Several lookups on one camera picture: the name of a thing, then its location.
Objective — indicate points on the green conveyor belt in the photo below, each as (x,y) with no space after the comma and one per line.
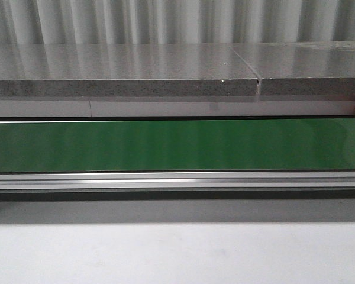
(92,146)

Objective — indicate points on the grey stone slab right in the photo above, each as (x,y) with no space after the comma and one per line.
(302,69)

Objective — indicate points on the grey stone slab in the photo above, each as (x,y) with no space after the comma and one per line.
(121,70)
(302,69)

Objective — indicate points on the grey stone slab left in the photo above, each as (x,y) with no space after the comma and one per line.
(121,70)

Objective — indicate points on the grey corrugated curtain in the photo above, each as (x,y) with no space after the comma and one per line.
(161,22)

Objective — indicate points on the aluminium conveyor side rail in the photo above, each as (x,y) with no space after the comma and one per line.
(178,185)

